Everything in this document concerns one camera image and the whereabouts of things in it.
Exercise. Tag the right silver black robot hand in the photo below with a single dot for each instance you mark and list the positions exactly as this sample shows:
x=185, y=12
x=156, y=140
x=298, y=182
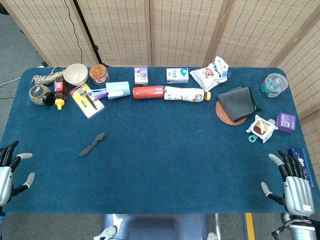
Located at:
x=298, y=192

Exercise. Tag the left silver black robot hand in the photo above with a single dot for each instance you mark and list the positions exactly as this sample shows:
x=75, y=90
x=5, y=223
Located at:
x=5, y=180

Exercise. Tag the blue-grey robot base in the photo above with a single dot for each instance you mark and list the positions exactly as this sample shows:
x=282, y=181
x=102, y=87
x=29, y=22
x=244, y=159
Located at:
x=155, y=227

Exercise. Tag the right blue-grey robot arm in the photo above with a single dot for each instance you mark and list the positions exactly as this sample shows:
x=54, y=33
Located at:
x=301, y=231

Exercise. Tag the long dark blue box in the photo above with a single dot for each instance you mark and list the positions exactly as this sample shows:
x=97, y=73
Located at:
x=307, y=165

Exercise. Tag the small purple box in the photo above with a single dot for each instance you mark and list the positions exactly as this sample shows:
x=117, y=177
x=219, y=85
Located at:
x=286, y=122

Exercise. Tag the white red snack packet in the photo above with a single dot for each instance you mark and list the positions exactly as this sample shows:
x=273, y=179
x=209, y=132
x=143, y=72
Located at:
x=261, y=127

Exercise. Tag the metal table leg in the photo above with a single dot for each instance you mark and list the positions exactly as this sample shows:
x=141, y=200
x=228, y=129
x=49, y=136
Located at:
x=218, y=225

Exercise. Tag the glass jar with black lid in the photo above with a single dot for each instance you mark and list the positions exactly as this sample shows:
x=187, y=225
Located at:
x=37, y=96

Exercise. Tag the white perforated foot plate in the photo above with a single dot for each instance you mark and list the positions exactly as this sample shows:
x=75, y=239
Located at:
x=212, y=236
x=107, y=232

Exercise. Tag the red sauce bottle yellow cap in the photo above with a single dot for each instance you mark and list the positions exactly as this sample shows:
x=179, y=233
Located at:
x=60, y=93

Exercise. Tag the grey folded cloth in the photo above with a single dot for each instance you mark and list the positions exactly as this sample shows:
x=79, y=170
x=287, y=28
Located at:
x=237, y=103

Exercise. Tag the razor in yellow blister pack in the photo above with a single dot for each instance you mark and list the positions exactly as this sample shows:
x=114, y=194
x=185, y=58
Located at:
x=87, y=108

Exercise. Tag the clear jar of clips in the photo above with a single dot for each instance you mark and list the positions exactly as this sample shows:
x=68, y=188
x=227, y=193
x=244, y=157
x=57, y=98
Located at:
x=273, y=85

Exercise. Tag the brown woven round coaster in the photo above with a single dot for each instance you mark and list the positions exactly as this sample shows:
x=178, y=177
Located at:
x=221, y=112

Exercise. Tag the beige bowl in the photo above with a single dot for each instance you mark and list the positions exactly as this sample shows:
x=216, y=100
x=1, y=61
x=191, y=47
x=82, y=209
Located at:
x=75, y=75

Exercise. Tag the blue binder clip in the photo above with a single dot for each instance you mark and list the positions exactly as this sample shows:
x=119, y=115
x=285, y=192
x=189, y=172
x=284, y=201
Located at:
x=227, y=73

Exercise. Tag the clear jar of rubber bands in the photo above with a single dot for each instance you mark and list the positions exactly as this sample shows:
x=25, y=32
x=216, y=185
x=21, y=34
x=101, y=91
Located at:
x=98, y=73

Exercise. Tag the light blue plastic holder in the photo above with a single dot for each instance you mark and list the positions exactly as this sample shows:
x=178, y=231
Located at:
x=117, y=88

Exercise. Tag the blue table mat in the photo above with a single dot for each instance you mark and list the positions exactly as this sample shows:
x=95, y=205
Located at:
x=160, y=150

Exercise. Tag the white snack bag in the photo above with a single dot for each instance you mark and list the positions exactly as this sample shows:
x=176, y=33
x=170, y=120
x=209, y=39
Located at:
x=207, y=76

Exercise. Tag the white drink bottle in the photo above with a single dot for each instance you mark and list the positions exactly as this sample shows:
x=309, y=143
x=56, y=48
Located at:
x=182, y=94

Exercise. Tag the black tripod stand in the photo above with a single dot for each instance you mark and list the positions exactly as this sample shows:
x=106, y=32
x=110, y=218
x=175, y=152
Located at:
x=95, y=49

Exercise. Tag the red cylindrical can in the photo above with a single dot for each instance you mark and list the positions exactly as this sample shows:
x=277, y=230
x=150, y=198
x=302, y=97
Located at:
x=147, y=92

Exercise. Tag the white blue milk carton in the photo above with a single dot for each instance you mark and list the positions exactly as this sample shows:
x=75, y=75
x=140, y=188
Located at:
x=177, y=75

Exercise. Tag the small purple white carton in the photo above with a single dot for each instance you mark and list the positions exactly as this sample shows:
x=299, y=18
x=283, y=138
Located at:
x=140, y=75

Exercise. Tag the bamboo folding screen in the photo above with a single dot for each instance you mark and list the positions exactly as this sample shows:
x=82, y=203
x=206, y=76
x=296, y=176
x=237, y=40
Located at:
x=175, y=30

